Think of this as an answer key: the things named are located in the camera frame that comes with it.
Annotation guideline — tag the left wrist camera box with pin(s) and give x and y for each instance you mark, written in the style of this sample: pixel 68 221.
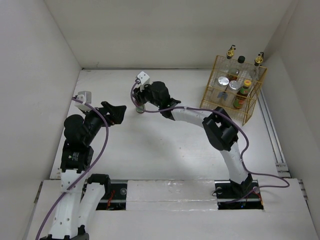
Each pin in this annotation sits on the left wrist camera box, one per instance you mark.
pixel 84 97

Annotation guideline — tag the gold wire rack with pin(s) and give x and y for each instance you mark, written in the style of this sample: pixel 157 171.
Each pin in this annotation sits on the gold wire rack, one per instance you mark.
pixel 213 98

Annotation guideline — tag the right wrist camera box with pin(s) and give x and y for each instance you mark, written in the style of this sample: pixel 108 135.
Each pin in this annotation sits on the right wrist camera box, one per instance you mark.
pixel 143 79

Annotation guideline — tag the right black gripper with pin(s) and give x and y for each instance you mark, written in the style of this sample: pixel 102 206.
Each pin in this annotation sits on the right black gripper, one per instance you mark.
pixel 139 95

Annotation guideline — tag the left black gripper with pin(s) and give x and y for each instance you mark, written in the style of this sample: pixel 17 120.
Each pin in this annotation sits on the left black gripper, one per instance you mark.
pixel 117 112

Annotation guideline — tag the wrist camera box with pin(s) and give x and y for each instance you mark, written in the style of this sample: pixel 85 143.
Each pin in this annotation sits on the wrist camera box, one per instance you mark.
pixel 143 79
pixel 84 97

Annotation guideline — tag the green label sauce bottle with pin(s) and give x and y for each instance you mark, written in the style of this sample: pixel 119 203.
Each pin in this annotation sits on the green label sauce bottle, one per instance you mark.
pixel 242 94
pixel 140 109

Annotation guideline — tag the white silver-lid jar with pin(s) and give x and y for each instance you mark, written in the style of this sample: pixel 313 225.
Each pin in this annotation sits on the white silver-lid jar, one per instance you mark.
pixel 222 83
pixel 233 87

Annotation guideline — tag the glass bottle with dark sauce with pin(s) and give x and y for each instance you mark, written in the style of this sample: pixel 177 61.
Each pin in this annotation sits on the glass bottle with dark sauce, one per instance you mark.
pixel 236 69

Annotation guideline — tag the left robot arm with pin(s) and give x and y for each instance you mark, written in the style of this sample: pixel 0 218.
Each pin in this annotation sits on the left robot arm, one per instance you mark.
pixel 80 192

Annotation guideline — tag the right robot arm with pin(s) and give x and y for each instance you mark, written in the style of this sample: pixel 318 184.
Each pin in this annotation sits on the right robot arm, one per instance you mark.
pixel 221 131

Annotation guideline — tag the clear glass pourer bottle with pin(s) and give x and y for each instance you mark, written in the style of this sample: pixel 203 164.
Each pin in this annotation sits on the clear glass pourer bottle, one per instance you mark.
pixel 227 67

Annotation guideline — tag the black cap red label bottle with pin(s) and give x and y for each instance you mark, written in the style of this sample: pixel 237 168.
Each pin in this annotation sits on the black cap red label bottle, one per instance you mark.
pixel 254 70

